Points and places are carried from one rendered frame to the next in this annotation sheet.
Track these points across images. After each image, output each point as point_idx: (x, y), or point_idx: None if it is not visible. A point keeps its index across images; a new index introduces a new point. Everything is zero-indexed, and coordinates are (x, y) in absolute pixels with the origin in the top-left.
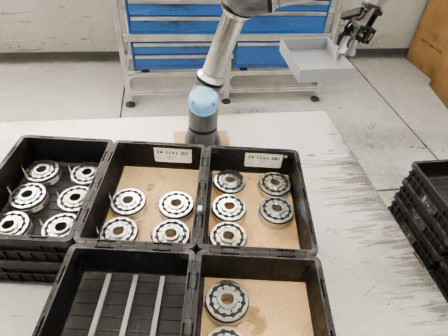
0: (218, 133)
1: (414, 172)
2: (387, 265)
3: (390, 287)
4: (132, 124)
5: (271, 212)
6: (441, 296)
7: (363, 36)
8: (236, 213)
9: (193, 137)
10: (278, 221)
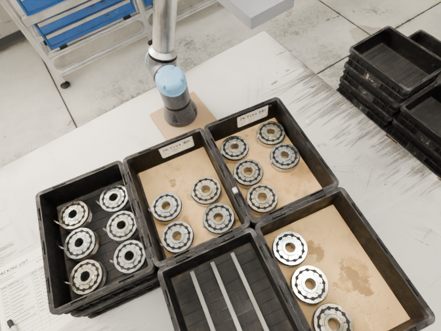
0: (191, 100)
1: (353, 56)
2: (371, 154)
3: (380, 170)
4: (105, 122)
5: (282, 160)
6: (416, 160)
7: None
8: (256, 174)
9: (174, 115)
10: (291, 166)
